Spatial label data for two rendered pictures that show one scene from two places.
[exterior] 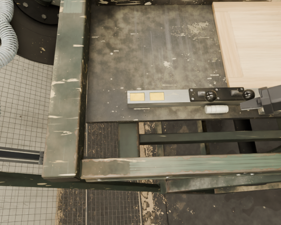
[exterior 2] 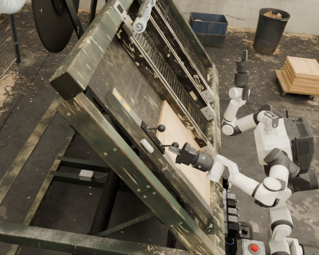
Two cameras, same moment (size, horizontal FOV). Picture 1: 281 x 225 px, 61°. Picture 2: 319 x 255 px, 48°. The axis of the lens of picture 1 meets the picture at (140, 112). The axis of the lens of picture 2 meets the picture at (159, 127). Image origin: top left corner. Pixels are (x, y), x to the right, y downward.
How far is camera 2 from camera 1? 112 cm
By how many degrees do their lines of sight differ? 46
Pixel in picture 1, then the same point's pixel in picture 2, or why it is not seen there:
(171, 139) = not seen: hidden behind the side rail
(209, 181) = (52, 235)
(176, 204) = not seen: outside the picture
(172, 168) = (121, 144)
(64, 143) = (85, 69)
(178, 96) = (136, 118)
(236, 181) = (82, 242)
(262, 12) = (182, 129)
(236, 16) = (171, 118)
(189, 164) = (129, 152)
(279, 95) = (193, 151)
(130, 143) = not seen: hidden behind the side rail
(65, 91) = (95, 48)
